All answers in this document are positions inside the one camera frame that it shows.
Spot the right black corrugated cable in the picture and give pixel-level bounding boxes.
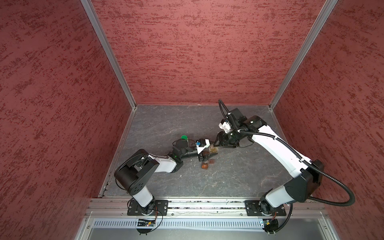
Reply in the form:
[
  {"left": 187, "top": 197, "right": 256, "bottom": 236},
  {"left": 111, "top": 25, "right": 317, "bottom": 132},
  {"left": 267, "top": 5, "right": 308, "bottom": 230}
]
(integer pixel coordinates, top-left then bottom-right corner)
[{"left": 217, "top": 98, "right": 356, "bottom": 207}]

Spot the amber pill bottle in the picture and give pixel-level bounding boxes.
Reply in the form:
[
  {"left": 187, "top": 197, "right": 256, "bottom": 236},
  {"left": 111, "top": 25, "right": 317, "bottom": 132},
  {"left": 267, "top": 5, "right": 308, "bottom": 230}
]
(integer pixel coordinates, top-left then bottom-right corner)
[{"left": 209, "top": 145, "right": 219, "bottom": 154}]

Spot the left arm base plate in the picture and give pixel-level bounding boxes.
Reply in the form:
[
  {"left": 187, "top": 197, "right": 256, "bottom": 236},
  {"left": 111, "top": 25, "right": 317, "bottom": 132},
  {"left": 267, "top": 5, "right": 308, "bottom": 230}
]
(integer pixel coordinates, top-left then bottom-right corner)
[{"left": 127, "top": 199, "right": 169, "bottom": 216}]

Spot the aluminium frame rail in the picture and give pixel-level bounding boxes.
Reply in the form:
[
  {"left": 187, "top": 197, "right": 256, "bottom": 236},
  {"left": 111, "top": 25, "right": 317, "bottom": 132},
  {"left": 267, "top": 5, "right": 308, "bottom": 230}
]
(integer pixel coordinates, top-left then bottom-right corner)
[{"left": 85, "top": 197, "right": 330, "bottom": 219}]

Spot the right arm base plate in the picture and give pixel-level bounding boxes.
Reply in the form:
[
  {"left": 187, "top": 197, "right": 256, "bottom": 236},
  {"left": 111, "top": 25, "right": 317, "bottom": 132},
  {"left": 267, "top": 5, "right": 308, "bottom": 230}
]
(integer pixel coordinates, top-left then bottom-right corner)
[{"left": 244, "top": 200, "right": 287, "bottom": 217}]

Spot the white slotted cable duct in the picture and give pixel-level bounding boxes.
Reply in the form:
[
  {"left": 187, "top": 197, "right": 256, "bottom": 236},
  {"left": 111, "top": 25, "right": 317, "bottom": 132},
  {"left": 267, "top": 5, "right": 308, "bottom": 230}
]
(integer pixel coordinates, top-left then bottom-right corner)
[{"left": 92, "top": 218, "right": 265, "bottom": 232}]

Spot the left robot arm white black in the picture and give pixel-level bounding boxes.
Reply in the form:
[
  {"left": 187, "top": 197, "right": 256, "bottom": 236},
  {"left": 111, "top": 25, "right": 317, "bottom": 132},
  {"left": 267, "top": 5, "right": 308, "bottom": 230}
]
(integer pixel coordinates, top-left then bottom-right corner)
[{"left": 114, "top": 139, "right": 219, "bottom": 211}]

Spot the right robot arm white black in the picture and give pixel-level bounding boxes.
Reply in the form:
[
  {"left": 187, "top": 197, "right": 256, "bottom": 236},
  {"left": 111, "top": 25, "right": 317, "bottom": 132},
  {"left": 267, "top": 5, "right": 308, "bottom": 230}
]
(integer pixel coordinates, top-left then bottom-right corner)
[{"left": 217, "top": 113, "right": 322, "bottom": 216}]

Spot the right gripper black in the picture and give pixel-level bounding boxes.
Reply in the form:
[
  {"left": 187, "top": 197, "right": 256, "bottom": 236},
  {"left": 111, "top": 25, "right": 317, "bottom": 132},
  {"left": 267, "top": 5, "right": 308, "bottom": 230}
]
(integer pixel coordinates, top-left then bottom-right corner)
[{"left": 213, "top": 125, "right": 248, "bottom": 148}]

